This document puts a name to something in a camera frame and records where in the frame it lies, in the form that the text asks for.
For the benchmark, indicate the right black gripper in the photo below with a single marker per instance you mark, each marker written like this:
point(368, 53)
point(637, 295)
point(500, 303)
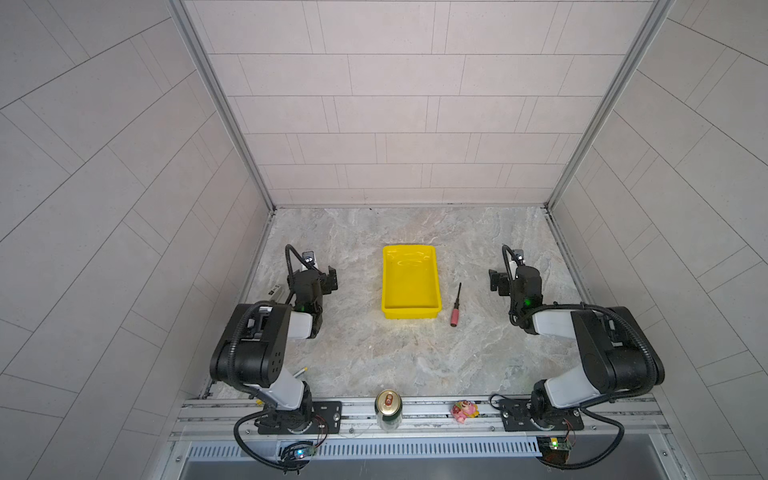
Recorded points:
point(503, 281)

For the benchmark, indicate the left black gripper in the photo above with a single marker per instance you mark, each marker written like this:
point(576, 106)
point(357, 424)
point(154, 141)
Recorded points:
point(323, 281)

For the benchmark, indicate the red handled screwdriver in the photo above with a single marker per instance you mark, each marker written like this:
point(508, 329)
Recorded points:
point(455, 315)

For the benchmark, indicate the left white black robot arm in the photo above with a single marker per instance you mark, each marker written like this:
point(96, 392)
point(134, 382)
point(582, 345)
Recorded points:
point(250, 354)

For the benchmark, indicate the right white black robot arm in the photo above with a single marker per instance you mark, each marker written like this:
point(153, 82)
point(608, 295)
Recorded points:
point(616, 360)

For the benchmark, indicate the yellow plastic bin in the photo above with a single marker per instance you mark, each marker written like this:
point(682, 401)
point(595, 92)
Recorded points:
point(410, 282)

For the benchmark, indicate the beige black stapler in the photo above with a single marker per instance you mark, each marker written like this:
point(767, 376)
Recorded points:
point(276, 293)

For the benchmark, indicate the green drink can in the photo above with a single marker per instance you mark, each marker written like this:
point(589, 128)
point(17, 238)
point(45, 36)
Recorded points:
point(388, 409)

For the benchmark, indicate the pink toy figure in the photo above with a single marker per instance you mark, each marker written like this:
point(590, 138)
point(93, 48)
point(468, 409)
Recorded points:
point(463, 410)

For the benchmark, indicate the left green circuit board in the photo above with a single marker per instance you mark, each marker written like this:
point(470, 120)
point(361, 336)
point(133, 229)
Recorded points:
point(298, 452)

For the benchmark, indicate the green circuit board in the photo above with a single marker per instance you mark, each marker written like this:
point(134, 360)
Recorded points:
point(298, 452)
point(554, 450)

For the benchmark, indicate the right green circuit board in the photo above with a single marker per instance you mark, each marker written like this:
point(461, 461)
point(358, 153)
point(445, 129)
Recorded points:
point(554, 450)

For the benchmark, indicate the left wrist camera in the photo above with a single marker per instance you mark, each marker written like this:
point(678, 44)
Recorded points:
point(309, 258)

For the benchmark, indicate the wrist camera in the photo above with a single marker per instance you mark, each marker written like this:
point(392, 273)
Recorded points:
point(518, 257)
point(309, 258)

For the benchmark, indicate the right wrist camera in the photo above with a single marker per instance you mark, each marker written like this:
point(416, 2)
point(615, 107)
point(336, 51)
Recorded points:
point(518, 257)

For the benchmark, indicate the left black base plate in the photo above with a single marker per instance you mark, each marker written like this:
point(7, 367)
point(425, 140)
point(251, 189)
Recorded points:
point(324, 417)

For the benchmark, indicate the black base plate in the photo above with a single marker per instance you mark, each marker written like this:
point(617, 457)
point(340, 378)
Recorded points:
point(519, 415)
point(324, 417)

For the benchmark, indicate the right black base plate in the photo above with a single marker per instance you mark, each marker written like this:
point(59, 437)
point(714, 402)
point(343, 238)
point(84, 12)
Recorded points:
point(519, 415)

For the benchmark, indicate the aluminium mounting rail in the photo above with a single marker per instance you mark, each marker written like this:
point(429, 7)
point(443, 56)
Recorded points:
point(422, 417)

